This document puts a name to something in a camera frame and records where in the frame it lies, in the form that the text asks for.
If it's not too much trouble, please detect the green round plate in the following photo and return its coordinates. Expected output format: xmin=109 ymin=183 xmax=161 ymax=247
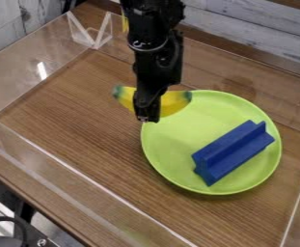
xmin=140 ymin=90 xmax=282 ymax=195

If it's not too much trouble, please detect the yellow toy banana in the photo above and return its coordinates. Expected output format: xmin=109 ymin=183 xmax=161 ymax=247
xmin=112 ymin=85 xmax=192 ymax=117

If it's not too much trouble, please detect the clear acrylic tray wall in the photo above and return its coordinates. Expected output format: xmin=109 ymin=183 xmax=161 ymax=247
xmin=0 ymin=123 xmax=196 ymax=247

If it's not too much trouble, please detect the black cable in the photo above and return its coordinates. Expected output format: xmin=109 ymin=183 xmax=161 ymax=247
xmin=0 ymin=215 xmax=28 ymax=247

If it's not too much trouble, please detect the clear acrylic corner bracket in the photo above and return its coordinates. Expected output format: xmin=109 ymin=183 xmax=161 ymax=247
xmin=67 ymin=12 xmax=113 ymax=50

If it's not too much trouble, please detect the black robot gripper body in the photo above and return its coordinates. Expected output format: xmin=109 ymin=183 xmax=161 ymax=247
xmin=128 ymin=30 xmax=184 ymax=96

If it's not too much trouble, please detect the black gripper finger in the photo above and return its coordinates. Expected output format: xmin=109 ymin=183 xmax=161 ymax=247
xmin=132 ymin=93 xmax=161 ymax=123

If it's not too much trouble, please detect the blue T-shaped block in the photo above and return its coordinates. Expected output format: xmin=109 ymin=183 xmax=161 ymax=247
xmin=191 ymin=121 xmax=275 ymax=186

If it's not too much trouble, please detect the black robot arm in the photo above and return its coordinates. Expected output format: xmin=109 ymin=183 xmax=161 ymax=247
xmin=120 ymin=0 xmax=185 ymax=123

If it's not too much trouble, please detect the yellow labelled tin can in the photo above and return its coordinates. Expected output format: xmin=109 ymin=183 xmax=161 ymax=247
xmin=121 ymin=10 xmax=129 ymax=33

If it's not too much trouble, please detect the black metal table leg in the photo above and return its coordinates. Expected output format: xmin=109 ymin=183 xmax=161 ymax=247
xmin=15 ymin=202 xmax=59 ymax=247

